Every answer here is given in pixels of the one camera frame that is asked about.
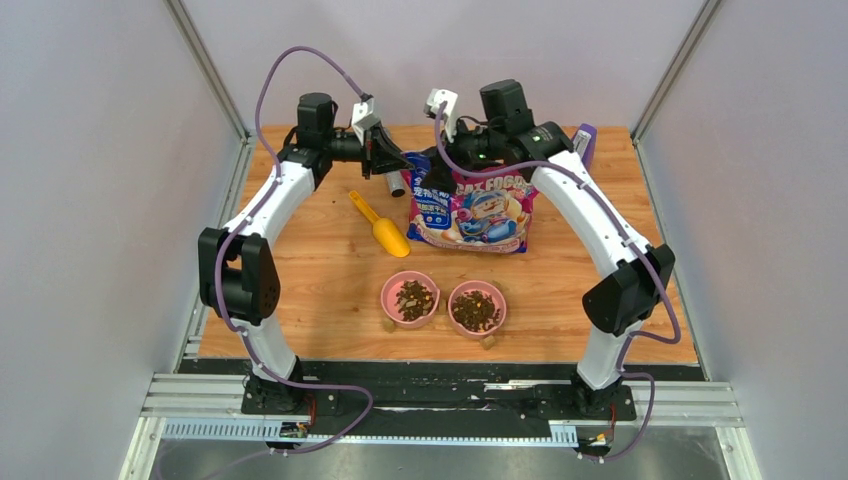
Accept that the right pink pet bowl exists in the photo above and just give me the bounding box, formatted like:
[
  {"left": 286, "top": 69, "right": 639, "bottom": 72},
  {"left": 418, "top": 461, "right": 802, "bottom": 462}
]
[{"left": 446, "top": 280, "right": 508, "bottom": 350}]

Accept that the purple box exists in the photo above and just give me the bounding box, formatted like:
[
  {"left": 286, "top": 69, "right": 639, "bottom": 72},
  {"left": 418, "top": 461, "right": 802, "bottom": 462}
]
[{"left": 572, "top": 123, "right": 598, "bottom": 170}]

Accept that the grey metal cylinder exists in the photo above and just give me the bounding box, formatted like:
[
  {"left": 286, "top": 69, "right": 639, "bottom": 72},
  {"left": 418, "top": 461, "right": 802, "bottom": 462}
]
[{"left": 384, "top": 171, "right": 406, "bottom": 198}]

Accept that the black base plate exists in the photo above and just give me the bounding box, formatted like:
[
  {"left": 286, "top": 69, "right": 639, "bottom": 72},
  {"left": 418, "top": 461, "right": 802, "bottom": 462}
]
[{"left": 177, "top": 358, "right": 704, "bottom": 439}]

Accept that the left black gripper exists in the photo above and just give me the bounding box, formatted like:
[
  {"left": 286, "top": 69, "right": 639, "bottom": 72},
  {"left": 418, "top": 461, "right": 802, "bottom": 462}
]
[{"left": 321, "top": 122, "right": 413, "bottom": 180}]

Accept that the brown kibble in right bowl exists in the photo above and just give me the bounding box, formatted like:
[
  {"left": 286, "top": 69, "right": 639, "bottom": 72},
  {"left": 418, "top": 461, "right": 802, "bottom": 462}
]
[{"left": 450, "top": 290, "right": 502, "bottom": 333}]

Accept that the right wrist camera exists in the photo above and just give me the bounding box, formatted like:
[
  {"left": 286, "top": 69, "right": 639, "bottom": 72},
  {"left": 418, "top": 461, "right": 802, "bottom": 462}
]
[{"left": 423, "top": 88, "right": 458, "bottom": 143}]

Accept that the pink blue pet food bag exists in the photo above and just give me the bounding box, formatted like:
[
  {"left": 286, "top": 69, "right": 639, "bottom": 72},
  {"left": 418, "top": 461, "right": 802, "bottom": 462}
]
[{"left": 402, "top": 152, "right": 538, "bottom": 254}]

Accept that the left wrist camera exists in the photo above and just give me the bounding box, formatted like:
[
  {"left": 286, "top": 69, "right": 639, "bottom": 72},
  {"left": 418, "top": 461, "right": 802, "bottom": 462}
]
[{"left": 350, "top": 94, "right": 382, "bottom": 146}]

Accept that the brown kibble in bowl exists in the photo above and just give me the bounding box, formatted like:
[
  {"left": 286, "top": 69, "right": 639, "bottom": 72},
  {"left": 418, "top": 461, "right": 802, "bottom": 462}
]
[
  {"left": 395, "top": 280, "right": 435, "bottom": 322},
  {"left": 450, "top": 290, "right": 502, "bottom": 333}
]

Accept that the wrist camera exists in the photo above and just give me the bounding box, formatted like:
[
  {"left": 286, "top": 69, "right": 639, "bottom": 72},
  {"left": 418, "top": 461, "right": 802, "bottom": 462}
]
[
  {"left": 423, "top": 88, "right": 458, "bottom": 143},
  {"left": 350, "top": 94, "right": 382, "bottom": 146}
]

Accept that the pink pet bowl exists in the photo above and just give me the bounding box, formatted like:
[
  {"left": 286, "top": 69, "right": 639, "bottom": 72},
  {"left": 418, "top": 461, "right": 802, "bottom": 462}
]
[
  {"left": 379, "top": 271, "right": 441, "bottom": 332},
  {"left": 446, "top": 280, "right": 508, "bottom": 350}
]

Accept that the left pink pet bowl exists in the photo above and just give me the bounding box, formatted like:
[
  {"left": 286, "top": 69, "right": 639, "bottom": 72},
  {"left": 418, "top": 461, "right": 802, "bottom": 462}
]
[{"left": 379, "top": 271, "right": 441, "bottom": 332}]

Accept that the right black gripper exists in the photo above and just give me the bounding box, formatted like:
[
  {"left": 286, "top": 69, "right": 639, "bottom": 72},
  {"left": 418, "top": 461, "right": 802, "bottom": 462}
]
[{"left": 422, "top": 109, "right": 507, "bottom": 193}]

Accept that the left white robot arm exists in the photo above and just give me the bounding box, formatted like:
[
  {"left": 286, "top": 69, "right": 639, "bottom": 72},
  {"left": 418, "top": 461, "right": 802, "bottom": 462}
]
[{"left": 198, "top": 93, "right": 411, "bottom": 413}]

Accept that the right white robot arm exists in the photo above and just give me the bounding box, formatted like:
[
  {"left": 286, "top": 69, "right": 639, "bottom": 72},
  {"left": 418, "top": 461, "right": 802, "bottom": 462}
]
[{"left": 422, "top": 79, "right": 676, "bottom": 418}]

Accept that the yellow plastic scoop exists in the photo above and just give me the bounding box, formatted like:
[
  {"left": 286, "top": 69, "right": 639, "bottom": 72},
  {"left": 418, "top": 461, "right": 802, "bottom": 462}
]
[{"left": 348, "top": 191, "right": 411, "bottom": 258}]

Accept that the aluminium rail frame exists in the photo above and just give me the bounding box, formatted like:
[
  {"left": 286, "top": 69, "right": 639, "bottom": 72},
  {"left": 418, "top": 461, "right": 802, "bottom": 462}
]
[{"left": 140, "top": 374, "right": 760, "bottom": 479}]

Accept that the brown kibble in left bowl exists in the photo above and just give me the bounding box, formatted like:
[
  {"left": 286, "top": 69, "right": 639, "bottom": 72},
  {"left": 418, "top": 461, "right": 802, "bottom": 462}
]
[{"left": 395, "top": 280, "right": 435, "bottom": 322}]

